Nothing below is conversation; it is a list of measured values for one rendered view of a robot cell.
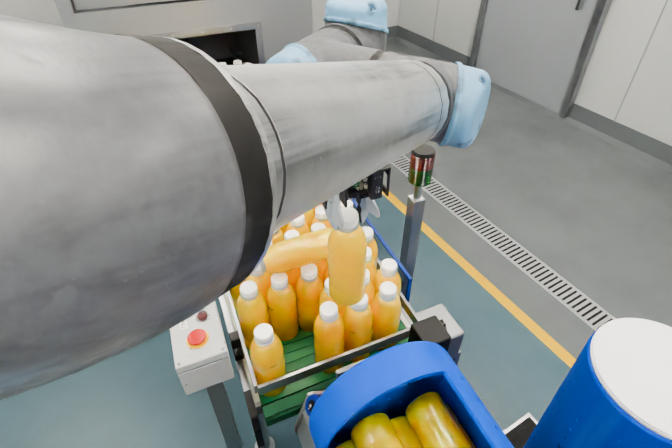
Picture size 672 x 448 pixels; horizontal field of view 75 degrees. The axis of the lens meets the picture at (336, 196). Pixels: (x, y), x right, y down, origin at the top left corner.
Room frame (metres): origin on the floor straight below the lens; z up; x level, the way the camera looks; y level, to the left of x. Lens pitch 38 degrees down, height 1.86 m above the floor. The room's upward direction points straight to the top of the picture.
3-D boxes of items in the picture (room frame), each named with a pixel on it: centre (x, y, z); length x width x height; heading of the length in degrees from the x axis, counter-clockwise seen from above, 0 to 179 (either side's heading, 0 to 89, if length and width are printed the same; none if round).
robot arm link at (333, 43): (0.44, 0.01, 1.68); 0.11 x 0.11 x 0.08; 61
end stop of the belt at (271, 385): (0.56, -0.02, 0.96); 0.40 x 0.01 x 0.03; 113
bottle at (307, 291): (0.70, 0.06, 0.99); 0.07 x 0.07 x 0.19
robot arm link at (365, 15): (0.54, -0.02, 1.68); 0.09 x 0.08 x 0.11; 151
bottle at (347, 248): (0.56, -0.02, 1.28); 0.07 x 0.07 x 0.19
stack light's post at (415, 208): (0.98, -0.23, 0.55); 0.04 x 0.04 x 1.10; 23
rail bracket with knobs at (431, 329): (0.60, -0.22, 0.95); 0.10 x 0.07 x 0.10; 113
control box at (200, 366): (0.56, 0.30, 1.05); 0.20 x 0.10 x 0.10; 23
